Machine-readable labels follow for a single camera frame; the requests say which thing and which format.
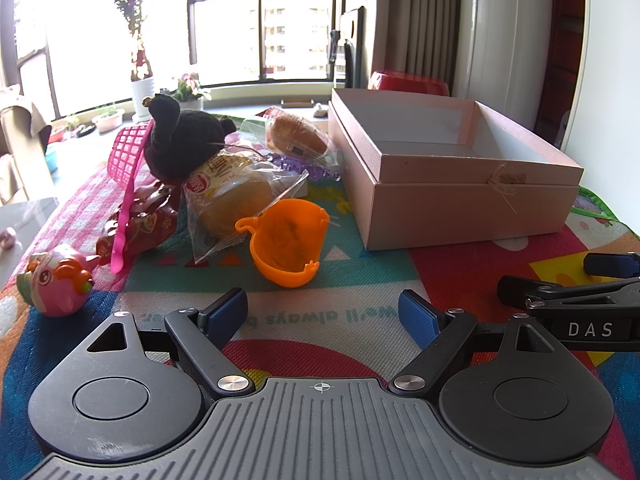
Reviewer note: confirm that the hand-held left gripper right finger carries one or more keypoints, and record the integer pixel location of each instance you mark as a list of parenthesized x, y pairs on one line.
[(417, 317)]

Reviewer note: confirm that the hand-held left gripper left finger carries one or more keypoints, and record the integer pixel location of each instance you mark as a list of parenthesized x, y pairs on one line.
[(227, 310)]

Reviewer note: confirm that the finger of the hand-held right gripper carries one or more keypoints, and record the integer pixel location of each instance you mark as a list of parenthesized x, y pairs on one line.
[(550, 292), (612, 263)]

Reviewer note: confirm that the orange plastic cup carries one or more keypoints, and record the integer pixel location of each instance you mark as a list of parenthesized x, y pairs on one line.
[(285, 245)]

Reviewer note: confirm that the yellow bread packet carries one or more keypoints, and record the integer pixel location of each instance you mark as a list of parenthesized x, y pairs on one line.
[(235, 200)]

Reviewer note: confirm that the pink cardboard box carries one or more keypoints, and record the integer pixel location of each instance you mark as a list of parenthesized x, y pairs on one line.
[(450, 210)]

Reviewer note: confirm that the red-brown snack packet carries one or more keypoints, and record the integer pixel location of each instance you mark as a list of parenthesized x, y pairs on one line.
[(150, 225)]

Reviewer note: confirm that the pink fish toy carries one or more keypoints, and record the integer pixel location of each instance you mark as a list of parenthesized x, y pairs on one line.
[(55, 285)]

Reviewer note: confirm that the black plush toy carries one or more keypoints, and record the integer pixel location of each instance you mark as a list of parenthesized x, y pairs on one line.
[(185, 135)]

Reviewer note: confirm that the pink plastic mesh scoop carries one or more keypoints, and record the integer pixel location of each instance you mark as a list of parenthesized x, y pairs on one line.
[(127, 152)]

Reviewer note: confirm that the croissant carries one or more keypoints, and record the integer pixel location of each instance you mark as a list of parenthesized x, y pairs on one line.
[(295, 135)]

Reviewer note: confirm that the colourful play mat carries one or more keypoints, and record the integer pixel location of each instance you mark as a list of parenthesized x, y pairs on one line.
[(350, 272)]

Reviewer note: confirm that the dark wooden cabinet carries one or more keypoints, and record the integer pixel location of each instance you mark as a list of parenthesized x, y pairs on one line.
[(562, 60)]

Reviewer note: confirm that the flat brown cardboard tray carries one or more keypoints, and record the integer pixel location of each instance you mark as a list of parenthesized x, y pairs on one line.
[(297, 102)]

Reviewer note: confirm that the pair of white slippers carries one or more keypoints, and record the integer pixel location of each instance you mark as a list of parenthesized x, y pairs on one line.
[(320, 109)]

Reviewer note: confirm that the flowering plant in pot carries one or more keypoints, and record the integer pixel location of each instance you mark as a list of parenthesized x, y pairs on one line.
[(187, 91)]

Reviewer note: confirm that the small white planter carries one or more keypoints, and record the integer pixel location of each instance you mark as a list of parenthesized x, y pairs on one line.
[(109, 121)]

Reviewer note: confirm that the dark shallow plant dish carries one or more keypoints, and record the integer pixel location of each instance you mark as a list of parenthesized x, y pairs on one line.
[(85, 131)]

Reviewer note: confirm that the small pink round object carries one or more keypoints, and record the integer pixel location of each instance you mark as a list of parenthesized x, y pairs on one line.
[(7, 238)]

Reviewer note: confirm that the light blue bucket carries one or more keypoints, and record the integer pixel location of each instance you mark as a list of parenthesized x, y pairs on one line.
[(51, 157)]

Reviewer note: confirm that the tall plant in white pot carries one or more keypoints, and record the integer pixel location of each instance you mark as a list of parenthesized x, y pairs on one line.
[(142, 90)]

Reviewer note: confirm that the white standing air conditioner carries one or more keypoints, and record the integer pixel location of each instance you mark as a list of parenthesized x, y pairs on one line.
[(505, 50)]

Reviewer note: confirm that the beige chair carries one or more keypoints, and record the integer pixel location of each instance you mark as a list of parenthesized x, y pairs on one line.
[(20, 150)]

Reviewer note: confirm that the grey curtain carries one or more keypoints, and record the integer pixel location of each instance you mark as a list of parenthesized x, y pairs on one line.
[(432, 20)]

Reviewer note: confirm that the dark standing frame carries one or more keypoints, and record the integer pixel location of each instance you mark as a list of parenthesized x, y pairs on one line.
[(351, 55)]

